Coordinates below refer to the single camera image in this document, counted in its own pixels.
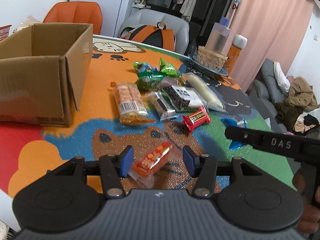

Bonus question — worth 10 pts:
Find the orange bottle white cap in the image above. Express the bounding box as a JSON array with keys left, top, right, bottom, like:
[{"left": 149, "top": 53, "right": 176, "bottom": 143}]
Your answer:
[{"left": 223, "top": 34, "right": 248, "bottom": 74}]

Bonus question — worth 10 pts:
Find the clear bottle blue cap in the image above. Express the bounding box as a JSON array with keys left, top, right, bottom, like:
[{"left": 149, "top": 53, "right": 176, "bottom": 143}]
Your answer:
[{"left": 205, "top": 17, "right": 230, "bottom": 54}]

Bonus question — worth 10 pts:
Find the small clear dark snack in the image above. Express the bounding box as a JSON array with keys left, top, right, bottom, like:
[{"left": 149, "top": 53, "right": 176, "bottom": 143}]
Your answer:
[{"left": 146, "top": 91, "right": 178, "bottom": 122}]

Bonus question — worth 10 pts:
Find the large green snack bag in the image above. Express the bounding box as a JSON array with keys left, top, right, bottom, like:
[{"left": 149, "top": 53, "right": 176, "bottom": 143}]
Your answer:
[{"left": 135, "top": 71, "right": 174, "bottom": 91}]

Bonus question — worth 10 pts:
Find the patterned tissue pack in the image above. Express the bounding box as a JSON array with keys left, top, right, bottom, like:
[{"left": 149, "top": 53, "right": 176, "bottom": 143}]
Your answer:
[{"left": 12, "top": 15, "right": 40, "bottom": 34}]

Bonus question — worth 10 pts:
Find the woven bamboo basket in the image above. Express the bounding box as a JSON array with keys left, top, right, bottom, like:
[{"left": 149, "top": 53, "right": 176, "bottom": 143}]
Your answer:
[{"left": 197, "top": 46, "right": 228, "bottom": 71}]

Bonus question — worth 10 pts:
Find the orange chair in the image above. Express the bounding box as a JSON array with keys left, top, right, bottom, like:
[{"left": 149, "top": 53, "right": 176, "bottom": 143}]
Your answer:
[{"left": 43, "top": 2, "right": 103, "bottom": 35}]

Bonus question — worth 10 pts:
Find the blue ceramic plate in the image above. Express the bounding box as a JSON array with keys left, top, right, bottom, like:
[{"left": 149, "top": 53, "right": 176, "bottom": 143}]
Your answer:
[{"left": 188, "top": 54, "right": 228, "bottom": 76}]

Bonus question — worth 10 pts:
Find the red plastic basket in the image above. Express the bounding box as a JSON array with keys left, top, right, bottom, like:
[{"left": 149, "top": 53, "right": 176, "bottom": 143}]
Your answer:
[{"left": 0, "top": 25, "right": 11, "bottom": 41}]

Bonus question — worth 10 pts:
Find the red candy bar wrapper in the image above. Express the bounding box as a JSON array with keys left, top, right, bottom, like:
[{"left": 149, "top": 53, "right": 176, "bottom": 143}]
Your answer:
[{"left": 183, "top": 106, "right": 212, "bottom": 132}]

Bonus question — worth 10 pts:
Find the long biscuit pack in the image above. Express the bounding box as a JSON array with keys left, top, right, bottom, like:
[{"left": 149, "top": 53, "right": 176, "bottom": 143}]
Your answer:
[{"left": 110, "top": 81, "right": 156, "bottom": 126}]

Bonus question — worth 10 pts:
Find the colourful cat table mat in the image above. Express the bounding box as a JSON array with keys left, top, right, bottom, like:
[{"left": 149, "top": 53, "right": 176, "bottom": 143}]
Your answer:
[{"left": 1, "top": 43, "right": 293, "bottom": 197}]

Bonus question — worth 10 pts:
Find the orange clear snack packet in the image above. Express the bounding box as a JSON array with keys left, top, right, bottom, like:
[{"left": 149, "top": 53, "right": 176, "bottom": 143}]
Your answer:
[{"left": 128, "top": 140, "right": 175, "bottom": 189}]

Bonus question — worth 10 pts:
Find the bright green candy packet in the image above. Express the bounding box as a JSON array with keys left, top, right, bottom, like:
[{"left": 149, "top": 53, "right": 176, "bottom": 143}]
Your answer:
[{"left": 159, "top": 58, "right": 181, "bottom": 77}]

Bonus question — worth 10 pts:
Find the blue green candy packet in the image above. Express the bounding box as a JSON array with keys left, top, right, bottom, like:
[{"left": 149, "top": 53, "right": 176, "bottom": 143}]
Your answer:
[{"left": 132, "top": 62, "right": 157, "bottom": 73}]

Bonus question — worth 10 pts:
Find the brown cardboard box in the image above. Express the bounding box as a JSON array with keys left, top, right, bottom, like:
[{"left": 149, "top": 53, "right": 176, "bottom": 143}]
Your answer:
[{"left": 1, "top": 23, "right": 93, "bottom": 127}]

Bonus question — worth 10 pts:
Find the pile of clothes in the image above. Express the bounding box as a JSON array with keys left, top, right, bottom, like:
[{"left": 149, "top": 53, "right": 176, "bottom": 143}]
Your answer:
[{"left": 273, "top": 62, "right": 319, "bottom": 136}]

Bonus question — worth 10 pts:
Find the black sesame cake pack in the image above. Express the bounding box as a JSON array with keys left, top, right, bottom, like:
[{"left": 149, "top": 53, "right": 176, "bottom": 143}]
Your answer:
[{"left": 161, "top": 86, "right": 207, "bottom": 112}]

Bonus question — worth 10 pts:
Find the long white roll pack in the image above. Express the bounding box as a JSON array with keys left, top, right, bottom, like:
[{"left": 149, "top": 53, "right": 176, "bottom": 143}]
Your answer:
[{"left": 183, "top": 73, "right": 226, "bottom": 112}]

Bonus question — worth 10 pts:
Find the grey sofa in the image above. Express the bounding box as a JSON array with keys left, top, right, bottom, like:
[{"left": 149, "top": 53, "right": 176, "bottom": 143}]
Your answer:
[{"left": 246, "top": 59, "right": 287, "bottom": 133}]

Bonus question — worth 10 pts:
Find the purple clear snack packet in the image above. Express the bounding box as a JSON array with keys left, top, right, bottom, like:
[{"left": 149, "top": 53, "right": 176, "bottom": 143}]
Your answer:
[{"left": 157, "top": 77, "right": 185, "bottom": 89}]

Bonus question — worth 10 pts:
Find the blue wrapper snack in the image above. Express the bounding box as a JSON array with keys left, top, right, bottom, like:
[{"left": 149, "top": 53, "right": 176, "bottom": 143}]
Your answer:
[{"left": 220, "top": 115, "right": 249, "bottom": 151}]

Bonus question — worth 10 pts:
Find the right hand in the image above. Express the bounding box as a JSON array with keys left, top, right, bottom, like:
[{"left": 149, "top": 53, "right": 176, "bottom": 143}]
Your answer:
[{"left": 292, "top": 169, "right": 320, "bottom": 237}]

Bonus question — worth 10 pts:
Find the orange black backpack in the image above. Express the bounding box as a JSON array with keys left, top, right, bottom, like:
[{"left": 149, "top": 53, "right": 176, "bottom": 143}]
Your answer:
[{"left": 119, "top": 22, "right": 176, "bottom": 51}]

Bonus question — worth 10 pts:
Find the pink curtain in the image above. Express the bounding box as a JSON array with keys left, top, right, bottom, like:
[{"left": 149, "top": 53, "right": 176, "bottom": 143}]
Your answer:
[{"left": 230, "top": 0, "right": 314, "bottom": 91}]

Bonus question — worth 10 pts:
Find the grey chair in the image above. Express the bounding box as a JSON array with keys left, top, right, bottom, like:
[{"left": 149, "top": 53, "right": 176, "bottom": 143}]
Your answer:
[{"left": 118, "top": 9, "right": 189, "bottom": 55}]

